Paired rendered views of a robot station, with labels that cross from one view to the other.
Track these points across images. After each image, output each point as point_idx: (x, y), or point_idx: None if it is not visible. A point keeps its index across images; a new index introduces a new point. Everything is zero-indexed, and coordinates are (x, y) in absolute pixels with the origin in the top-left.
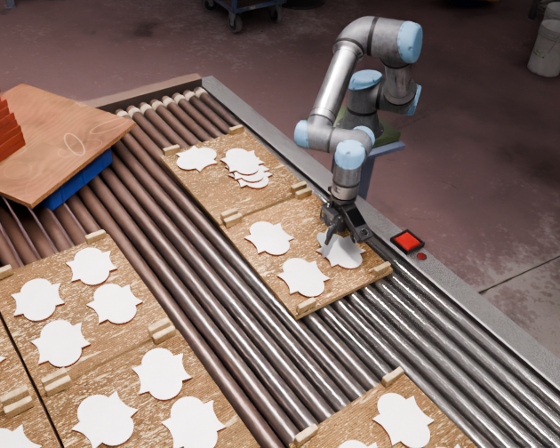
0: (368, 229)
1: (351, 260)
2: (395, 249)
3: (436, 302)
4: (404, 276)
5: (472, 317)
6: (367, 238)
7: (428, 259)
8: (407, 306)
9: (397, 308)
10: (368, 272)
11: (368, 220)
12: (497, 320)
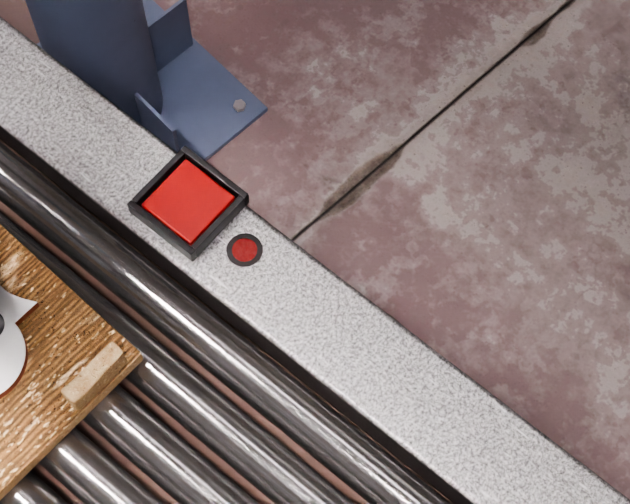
0: None
1: None
2: (150, 243)
3: (306, 441)
4: (189, 351)
5: (428, 470)
6: None
7: (269, 254)
8: (204, 495)
9: (177, 501)
10: (55, 394)
11: (49, 133)
12: (510, 462)
